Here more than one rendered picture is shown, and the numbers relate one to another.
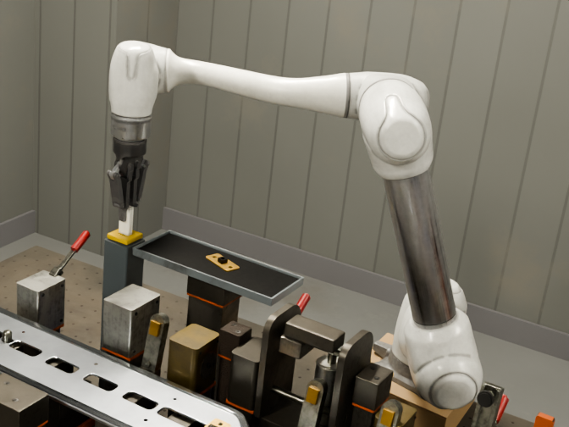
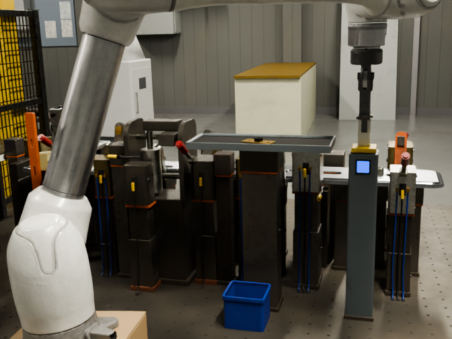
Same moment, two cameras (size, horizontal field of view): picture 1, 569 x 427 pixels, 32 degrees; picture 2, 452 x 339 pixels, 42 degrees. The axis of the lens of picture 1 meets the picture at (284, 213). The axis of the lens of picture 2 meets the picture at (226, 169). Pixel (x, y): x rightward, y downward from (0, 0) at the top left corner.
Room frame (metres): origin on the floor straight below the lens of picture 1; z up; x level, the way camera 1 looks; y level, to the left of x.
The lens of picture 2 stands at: (3.42, -0.28, 1.45)
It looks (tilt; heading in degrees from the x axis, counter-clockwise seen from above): 14 degrees down; 167
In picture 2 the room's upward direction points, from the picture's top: 2 degrees counter-clockwise
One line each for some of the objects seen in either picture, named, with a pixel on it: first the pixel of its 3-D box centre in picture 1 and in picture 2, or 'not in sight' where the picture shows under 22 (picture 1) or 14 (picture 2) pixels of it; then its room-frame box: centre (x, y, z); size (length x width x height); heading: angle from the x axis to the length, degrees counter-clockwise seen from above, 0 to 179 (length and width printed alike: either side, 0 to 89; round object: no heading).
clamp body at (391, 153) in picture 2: not in sight; (397, 196); (1.69, 0.71, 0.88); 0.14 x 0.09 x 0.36; 152
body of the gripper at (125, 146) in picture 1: (129, 156); (366, 67); (2.11, 0.36, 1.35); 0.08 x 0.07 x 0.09; 152
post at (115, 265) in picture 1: (120, 321); (361, 235); (2.11, 0.36, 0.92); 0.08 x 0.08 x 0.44; 62
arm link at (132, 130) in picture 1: (130, 124); (366, 35); (2.11, 0.36, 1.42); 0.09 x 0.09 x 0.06
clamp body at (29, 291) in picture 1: (44, 347); (399, 233); (2.02, 0.53, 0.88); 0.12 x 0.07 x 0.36; 152
